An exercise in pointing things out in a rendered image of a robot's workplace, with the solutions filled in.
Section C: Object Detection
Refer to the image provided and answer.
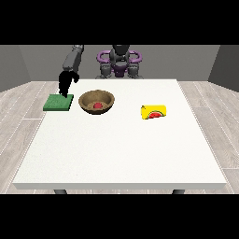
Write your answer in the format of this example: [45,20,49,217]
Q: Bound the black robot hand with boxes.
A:
[58,70,80,99]

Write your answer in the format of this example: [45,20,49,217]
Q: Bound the green square pad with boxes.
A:
[42,93,75,112]

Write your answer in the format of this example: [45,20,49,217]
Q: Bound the brown wooden bowl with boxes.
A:
[77,90,116,116]

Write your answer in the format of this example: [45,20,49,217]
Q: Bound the yellow cup with melon print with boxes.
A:
[140,105,167,120]

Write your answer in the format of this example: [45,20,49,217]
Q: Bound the grey robot trunk purple rings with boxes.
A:
[95,45,145,80]

